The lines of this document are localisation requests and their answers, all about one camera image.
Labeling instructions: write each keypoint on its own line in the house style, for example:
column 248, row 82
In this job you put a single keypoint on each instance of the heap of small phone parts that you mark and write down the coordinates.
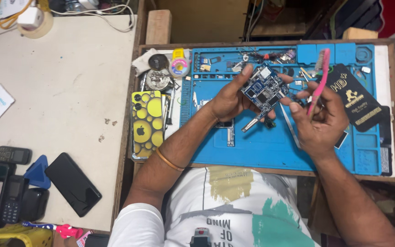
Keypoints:
column 269, row 55

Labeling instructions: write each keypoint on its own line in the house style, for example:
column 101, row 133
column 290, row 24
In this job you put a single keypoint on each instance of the black rounded case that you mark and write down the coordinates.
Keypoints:
column 34, row 204

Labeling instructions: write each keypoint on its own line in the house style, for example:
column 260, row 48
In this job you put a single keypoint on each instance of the blue silicone repair mat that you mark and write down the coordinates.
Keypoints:
column 262, row 151

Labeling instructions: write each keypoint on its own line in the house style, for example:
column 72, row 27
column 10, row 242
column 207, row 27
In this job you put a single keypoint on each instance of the person's left hand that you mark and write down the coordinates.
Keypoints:
column 228, row 101

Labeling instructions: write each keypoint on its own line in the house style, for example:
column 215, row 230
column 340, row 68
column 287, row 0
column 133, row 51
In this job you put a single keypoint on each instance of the black chest-mounted device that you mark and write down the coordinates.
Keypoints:
column 201, row 238

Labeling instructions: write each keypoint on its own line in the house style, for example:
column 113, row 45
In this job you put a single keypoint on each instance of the small black keypad phone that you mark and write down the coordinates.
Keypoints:
column 13, row 155

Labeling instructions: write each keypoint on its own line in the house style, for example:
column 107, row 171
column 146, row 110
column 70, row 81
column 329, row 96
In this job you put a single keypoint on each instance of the yellow bubble print phone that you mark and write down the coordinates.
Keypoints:
column 146, row 125

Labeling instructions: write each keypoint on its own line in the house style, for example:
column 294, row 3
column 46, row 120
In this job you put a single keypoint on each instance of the yellow bag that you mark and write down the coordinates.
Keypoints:
column 19, row 236

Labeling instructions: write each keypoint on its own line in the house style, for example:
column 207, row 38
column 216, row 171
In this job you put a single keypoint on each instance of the solder wick spool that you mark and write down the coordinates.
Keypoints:
column 179, row 67

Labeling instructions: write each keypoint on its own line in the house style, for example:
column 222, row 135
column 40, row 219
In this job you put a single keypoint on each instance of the white crumpled tissue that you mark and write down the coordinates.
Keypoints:
column 141, row 63

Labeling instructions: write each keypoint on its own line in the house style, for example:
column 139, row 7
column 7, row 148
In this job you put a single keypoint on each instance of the metal tweezers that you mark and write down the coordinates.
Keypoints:
column 290, row 127

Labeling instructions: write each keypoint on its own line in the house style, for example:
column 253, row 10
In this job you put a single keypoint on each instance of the pink toothbrush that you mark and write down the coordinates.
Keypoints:
column 322, row 73

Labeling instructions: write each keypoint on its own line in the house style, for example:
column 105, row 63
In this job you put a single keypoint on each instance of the beige tape roll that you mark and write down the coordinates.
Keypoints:
column 43, row 29

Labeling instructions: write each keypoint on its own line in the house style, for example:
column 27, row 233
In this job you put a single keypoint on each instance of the short wooden block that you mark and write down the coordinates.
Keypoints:
column 359, row 33

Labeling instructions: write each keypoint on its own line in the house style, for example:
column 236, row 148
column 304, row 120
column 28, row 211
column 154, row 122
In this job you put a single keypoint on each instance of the bundle of metal hand tools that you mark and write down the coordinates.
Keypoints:
column 170, row 103

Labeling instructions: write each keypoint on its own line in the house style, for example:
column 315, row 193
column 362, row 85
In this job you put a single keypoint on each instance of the blue phone circuit board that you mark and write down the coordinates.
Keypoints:
column 264, row 90

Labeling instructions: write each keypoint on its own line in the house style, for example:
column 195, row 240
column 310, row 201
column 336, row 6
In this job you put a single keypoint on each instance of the tall wooden block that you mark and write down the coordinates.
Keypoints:
column 158, row 27

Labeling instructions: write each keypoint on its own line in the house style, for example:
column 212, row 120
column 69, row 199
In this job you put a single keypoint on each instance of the small black card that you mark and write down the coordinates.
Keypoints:
column 341, row 140

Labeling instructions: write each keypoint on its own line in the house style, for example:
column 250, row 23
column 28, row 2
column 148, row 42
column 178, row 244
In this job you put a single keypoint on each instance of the small white plastic part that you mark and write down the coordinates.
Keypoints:
column 366, row 69

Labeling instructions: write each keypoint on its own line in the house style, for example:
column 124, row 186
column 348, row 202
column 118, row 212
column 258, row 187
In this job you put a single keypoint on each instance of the round black tin lid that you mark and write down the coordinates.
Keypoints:
column 158, row 62

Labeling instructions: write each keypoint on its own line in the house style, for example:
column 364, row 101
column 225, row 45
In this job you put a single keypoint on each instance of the white charger adapter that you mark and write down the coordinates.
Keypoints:
column 30, row 17

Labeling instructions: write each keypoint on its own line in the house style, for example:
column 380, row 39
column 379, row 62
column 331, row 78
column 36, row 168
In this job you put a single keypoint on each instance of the black phone display panel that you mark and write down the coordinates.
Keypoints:
column 386, row 144

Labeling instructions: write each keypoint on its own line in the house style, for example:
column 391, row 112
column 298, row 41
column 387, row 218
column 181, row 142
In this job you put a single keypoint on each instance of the black smartphone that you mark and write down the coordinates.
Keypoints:
column 72, row 185

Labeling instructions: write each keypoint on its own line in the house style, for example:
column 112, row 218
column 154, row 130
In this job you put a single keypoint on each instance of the small grey circuit board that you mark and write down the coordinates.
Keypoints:
column 230, row 133

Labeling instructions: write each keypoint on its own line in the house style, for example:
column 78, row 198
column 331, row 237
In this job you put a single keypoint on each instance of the blue triangular pry tool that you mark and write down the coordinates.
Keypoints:
column 38, row 175

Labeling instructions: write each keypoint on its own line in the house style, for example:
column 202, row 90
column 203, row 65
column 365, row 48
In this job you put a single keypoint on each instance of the black packet with gold print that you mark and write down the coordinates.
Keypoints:
column 357, row 103

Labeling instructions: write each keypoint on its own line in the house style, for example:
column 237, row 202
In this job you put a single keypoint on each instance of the black keypad phone blue keys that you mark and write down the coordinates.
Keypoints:
column 12, row 200

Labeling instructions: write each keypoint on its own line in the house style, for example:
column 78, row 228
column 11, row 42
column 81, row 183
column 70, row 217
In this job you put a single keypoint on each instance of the round metal tin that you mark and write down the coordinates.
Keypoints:
column 158, row 80

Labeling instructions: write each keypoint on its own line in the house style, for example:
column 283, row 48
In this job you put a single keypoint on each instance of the person's white printed shirt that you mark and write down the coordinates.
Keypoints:
column 231, row 209

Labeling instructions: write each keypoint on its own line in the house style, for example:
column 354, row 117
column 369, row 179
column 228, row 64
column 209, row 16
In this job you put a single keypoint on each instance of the person's right hand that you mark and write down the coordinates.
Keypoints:
column 324, row 127

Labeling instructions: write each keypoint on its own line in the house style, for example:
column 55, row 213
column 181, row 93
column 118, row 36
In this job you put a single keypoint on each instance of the orange bangle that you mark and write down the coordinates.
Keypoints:
column 168, row 162

